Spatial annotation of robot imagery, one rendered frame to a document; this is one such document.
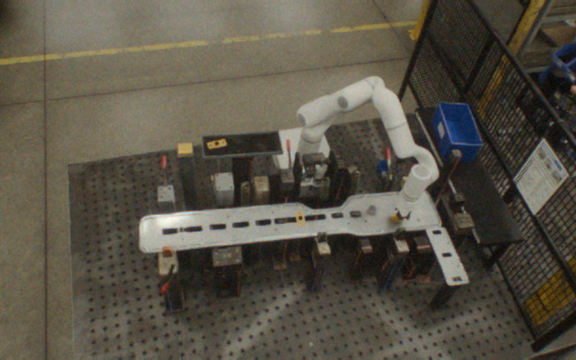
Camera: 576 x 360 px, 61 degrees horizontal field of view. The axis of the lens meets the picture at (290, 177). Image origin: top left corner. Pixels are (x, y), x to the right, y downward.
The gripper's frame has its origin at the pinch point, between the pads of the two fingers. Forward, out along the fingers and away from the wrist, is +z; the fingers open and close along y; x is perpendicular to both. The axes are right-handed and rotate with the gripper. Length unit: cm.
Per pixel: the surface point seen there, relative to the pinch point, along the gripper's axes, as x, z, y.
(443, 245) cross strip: 15.7, 3.0, 16.5
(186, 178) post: -97, 5, -36
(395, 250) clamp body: -8.3, 0.8, 17.4
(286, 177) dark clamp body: -51, -5, -23
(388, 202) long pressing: -2.2, 3.0, -9.5
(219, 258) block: -85, 0, 13
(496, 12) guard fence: 150, 19, -191
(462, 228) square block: 25.0, -2.4, 11.8
